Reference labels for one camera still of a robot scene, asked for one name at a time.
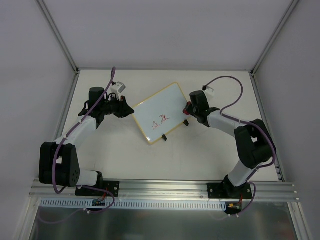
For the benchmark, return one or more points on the right aluminium frame post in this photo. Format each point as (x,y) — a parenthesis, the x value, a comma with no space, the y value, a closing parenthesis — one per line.
(278,29)

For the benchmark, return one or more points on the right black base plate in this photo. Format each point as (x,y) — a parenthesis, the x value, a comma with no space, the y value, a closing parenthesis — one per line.
(224,191)

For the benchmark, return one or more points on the red whiteboard eraser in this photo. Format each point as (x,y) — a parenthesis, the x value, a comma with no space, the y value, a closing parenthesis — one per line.
(187,108)

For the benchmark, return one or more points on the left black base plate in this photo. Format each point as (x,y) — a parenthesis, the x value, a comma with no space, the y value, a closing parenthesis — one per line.
(99,189)

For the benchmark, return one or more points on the aluminium mounting rail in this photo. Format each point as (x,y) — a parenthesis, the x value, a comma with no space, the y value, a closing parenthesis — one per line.
(266,191)

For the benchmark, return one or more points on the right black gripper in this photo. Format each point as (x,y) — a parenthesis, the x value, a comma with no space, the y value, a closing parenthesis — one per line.
(194,109)

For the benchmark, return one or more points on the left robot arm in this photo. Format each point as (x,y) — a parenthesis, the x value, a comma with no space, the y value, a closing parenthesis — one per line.
(58,163)

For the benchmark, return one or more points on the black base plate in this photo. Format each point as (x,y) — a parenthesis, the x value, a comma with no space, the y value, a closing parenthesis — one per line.
(224,191)
(99,189)

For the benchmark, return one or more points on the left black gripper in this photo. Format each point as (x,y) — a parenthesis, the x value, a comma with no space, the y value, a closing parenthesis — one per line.
(120,107)

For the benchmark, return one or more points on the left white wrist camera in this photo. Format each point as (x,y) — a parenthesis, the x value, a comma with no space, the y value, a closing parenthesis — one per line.
(118,88)

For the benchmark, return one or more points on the aluminium frame post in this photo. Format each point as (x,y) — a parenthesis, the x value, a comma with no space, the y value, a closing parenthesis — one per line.
(278,29)
(57,34)

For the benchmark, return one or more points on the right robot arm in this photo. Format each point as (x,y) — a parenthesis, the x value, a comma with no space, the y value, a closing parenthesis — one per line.
(253,143)

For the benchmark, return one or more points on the white slotted cable duct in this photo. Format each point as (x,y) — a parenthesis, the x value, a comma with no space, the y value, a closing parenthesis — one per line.
(135,204)

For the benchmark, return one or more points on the yellow framed whiteboard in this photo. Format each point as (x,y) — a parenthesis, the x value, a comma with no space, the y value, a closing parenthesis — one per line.
(161,113)

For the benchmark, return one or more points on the left aluminium frame post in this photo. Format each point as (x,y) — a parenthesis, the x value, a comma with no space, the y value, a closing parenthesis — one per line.
(57,34)

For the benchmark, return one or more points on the right black whiteboard foot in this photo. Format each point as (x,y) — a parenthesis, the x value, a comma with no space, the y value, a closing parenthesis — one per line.
(186,123)

